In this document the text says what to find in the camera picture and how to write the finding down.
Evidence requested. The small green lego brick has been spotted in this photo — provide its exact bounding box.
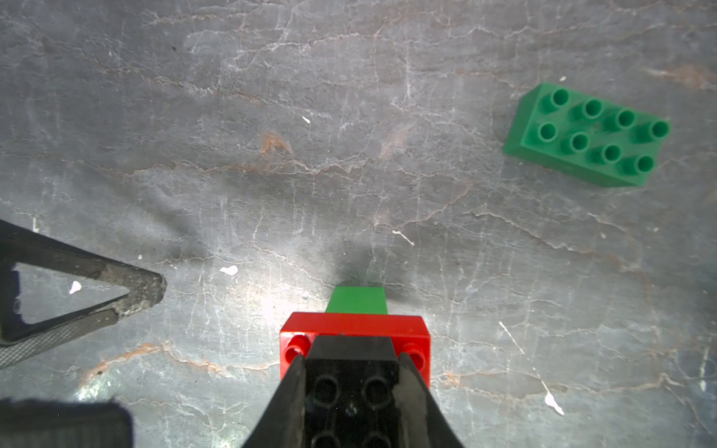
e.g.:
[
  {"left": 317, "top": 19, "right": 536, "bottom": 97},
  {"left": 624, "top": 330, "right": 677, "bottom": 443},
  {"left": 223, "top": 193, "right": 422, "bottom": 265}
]
[{"left": 325, "top": 286, "right": 388, "bottom": 315}]

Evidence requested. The red long lego brick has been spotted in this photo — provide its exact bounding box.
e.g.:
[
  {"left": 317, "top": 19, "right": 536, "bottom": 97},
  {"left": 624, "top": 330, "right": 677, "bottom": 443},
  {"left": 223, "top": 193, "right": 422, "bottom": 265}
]
[{"left": 279, "top": 312, "right": 431, "bottom": 385}]

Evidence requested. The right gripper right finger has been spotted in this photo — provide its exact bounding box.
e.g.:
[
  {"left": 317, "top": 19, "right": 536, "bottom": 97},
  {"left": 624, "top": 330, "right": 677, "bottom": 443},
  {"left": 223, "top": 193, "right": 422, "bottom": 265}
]
[{"left": 392, "top": 353, "right": 463, "bottom": 448}]

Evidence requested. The green long lego brick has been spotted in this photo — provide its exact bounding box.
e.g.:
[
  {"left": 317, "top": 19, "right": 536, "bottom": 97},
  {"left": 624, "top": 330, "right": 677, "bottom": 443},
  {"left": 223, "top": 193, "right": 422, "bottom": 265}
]
[{"left": 503, "top": 82, "right": 671, "bottom": 188}]

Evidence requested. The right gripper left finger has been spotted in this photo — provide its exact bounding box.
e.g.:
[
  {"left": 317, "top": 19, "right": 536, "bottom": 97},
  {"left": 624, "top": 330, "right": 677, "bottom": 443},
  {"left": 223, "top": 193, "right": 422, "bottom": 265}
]
[{"left": 244, "top": 356, "right": 306, "bottom": 448}]

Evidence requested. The small black lego brick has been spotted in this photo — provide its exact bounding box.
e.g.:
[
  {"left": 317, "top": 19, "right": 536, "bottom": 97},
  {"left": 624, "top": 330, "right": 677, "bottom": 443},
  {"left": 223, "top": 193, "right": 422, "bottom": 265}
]
[{"left": 304, "top": 335, "right": 400, "bottom": 447}]

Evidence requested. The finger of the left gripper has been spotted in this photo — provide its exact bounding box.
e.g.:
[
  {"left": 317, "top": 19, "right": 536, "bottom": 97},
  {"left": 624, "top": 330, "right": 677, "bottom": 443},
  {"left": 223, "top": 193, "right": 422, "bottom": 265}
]
[
  {"left": 1, "top": 401, "right": 134, "bottom": 447},
  {"left": 1, "top": 221, "right": 167, "bottom": 369}
]

